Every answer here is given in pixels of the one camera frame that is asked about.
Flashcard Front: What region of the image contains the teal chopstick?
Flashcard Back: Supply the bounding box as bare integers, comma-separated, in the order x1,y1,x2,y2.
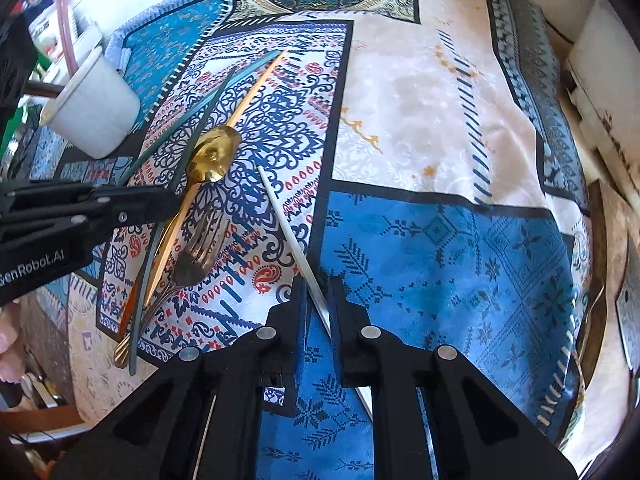
119,49,288,184
129,66,238,377

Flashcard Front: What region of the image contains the person's left hand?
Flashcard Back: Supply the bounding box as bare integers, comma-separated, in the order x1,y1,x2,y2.
0,305,24,392

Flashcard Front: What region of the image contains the white chopstick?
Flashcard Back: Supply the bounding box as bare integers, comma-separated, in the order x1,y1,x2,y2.
257,166,375,420

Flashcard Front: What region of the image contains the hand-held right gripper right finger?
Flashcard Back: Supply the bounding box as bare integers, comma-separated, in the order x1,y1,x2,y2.
327,276,578,480

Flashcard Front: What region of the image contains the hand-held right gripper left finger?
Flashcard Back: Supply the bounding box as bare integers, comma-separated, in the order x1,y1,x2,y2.
50,276,311,480

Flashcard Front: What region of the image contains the white cup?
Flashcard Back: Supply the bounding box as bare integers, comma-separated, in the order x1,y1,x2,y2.
40,47,142,159

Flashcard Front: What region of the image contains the brown chopstick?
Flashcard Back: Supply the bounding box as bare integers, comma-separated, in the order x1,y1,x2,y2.
119,277,143,336

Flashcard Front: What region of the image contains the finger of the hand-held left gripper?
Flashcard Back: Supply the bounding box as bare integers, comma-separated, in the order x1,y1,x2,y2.
0,186,182,247
0,178,97,206

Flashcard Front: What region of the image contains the gold spoon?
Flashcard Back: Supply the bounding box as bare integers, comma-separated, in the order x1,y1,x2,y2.
112,126,242,368

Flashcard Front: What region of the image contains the patterned blue patchwork cloth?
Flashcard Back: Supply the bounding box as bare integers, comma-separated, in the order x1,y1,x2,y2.
10,0,606,480

